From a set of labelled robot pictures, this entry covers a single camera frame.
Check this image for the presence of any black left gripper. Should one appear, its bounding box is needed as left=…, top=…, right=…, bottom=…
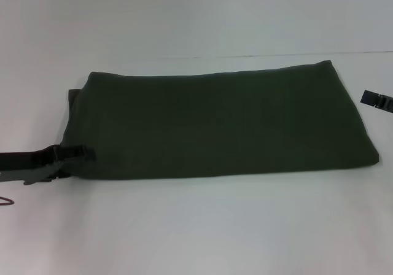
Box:
left=0, top=144, right=96, bottom=186

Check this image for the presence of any dark green t-shirt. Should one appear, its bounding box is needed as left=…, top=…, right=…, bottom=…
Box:
left=60, top=60, right=381, bottom=182

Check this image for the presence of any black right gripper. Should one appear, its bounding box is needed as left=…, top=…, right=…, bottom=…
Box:
left=361, top=90, right=393, bottom=114

